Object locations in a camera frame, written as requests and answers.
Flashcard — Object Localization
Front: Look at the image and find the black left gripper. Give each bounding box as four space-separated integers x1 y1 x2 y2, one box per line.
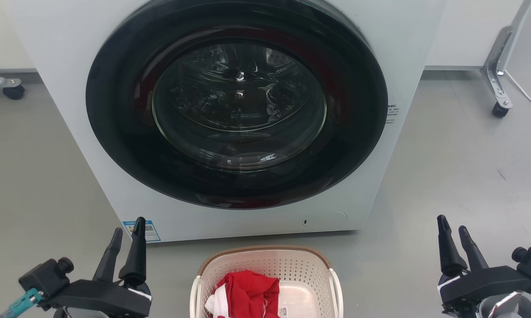
40 216 152 318

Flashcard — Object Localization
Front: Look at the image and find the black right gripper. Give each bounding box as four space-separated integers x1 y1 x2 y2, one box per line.
436 215 531 318

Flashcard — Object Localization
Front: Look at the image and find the white perforated laundry basket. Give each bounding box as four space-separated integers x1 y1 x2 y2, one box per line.
190 245 344 318

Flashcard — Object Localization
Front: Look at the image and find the blue energy label sticker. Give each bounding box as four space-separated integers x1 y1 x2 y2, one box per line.
122 220 161 243

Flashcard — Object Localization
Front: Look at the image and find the white garment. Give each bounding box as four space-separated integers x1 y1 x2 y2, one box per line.
204 284 229 318

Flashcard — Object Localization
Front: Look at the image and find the red garment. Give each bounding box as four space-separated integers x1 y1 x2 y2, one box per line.
214 270 281 318

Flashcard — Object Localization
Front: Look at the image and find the round black washer door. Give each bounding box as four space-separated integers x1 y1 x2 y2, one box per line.
85 0 389 210

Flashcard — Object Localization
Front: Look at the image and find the grey metal stand leg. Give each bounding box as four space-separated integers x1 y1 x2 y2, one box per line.
481 0 531 110

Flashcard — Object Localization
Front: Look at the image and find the white front-load washing machine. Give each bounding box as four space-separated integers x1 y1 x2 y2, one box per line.
7 0 447 243

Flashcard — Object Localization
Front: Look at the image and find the teal cable connector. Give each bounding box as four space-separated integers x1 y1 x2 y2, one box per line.
0 288 44 318

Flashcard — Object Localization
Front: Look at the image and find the white power cable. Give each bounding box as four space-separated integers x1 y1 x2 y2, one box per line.
504 70 531 118

